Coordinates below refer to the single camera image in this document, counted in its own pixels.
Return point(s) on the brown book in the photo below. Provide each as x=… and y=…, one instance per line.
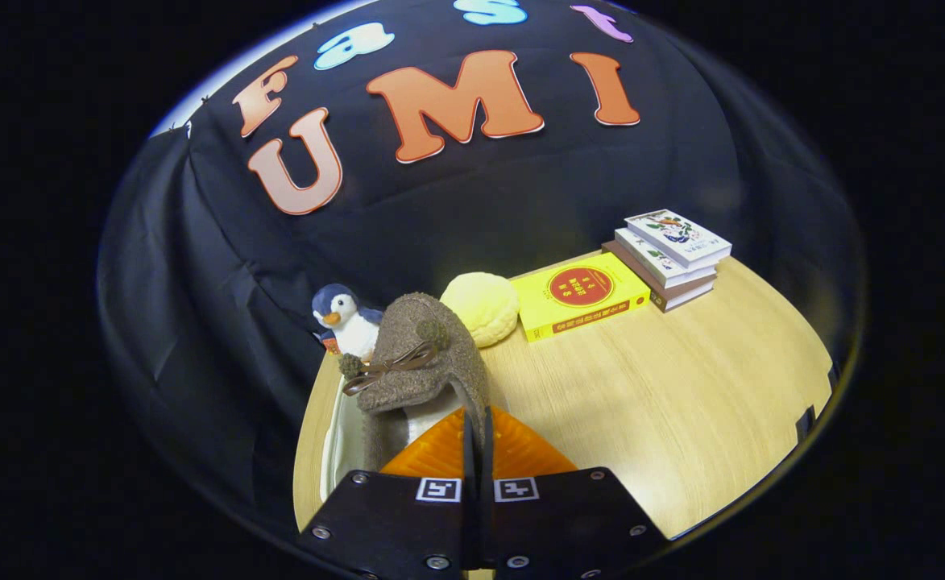
x=673, y=296

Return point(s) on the white book with green print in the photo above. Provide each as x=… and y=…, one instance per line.
x=657, y=262

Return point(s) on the yellow round plush cushion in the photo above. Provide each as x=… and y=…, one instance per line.
x=484, y=310

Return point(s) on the cream fabric storage box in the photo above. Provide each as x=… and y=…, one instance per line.
x=341, y=451

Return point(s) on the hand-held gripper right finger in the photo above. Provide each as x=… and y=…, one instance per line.
x=561, y=524

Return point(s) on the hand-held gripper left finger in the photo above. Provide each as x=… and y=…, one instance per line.
x=399, y=524

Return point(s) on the black backdrop cloth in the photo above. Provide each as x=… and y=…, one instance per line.
x=520, y=201

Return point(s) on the brown fuzzy shoe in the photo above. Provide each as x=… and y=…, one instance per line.
x=408, y=391

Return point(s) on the yellow book with red circle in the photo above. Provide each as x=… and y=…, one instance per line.
x=577, y=294

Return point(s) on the penguin plush toy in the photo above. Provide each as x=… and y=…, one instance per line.
x=351, y=326

